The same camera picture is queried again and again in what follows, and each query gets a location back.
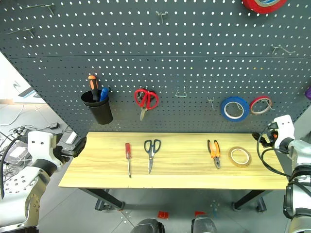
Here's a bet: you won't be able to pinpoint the dark rounded shape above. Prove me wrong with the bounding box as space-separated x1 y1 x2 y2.
190 216 220 233
132 217 166 233

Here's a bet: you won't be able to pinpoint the orange and black pliers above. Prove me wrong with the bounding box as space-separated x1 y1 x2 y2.
207 139 222 169

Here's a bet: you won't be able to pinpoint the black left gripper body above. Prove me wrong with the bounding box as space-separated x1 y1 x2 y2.
52 144 79 167

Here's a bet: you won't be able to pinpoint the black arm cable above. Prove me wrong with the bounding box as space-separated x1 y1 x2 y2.
0 135 30 200
256 125 296 183

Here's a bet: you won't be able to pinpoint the black table leg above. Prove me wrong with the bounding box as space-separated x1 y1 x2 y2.
231 190 273 212
78 188 126 212

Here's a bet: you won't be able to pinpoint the blue tape roll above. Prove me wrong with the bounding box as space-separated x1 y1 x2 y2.
220 96 250 123

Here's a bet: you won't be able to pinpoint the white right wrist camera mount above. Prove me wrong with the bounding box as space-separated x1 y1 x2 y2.
270 115 296 149

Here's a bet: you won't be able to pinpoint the large red tape roll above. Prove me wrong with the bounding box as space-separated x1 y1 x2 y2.
241 0 288 15

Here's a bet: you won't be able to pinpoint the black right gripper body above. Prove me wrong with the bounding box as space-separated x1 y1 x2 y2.
265 122 279 148

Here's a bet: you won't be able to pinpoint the long metal pegboard hook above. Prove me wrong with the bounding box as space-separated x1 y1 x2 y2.
5 27 36 38
18 2 56 16
270 44 296 55

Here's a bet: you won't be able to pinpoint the tan tape roll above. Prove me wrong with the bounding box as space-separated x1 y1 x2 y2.
227 146 252 168

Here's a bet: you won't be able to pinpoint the metal loop pegboard hook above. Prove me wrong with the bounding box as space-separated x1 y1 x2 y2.
174 85 188 98

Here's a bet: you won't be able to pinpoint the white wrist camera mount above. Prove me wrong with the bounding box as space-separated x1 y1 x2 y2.
27 131 64 168
270 115 296 149

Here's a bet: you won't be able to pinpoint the red handled screwdriver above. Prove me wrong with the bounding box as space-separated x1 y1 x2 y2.
124 142 133 179

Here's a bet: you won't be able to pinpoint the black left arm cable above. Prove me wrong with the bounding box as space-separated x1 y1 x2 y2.
0 135 30 200

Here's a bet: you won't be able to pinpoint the orange and black screwdriver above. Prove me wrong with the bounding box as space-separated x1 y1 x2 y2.
87 74 101 102

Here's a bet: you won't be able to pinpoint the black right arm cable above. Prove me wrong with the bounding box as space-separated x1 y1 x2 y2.
256 125 296 183

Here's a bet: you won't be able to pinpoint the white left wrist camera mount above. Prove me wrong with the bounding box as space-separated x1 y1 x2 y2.
27 131 64 168

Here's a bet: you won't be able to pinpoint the white power adapter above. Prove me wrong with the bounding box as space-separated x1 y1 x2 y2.
60 132 79 147

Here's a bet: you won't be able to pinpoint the white flat box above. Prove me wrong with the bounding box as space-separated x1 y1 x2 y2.
8 147 30 161

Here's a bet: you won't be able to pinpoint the black plastic cup holder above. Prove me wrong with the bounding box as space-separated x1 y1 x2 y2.
80 90 114 125

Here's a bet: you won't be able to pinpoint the thin red tape roll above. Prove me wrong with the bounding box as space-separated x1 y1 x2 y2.
249 96 274 116

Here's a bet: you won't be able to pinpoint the blue handled screwdriver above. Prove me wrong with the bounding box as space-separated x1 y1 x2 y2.
99 87 110 102

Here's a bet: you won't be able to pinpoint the red handled scissors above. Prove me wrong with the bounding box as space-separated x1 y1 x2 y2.
134 88 160 122

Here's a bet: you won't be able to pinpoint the grey pegboard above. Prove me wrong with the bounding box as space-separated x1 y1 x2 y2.
0 0 311 136

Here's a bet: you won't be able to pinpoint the dark blue handled scissors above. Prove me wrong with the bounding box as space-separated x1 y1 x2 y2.
143 138 162 175

